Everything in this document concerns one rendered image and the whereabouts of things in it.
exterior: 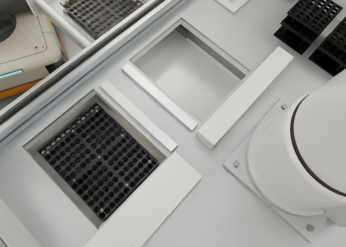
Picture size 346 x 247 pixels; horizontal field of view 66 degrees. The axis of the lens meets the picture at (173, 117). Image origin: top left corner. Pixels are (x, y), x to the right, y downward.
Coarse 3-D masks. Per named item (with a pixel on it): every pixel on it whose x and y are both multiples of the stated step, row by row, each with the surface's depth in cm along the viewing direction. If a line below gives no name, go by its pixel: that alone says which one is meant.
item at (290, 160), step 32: (320, 96) 38; (256, 128) 60; (288, 128) 44; (320, 128) 36; (256, 160) 55; (288, 160) 43; (320, 160) 38; (256, 192) 56; (288, 192) 49; (320, 192) 41; (320, 224) 55
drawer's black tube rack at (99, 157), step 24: (96, 120) 66; (72, 144) 67; (96, 144) 63; (120, 144) 67; (72, 168) 61; (96, 168) 65; (120, 168) 62; (144, 168) 62; (96, 192) 59; (120, 192) 60
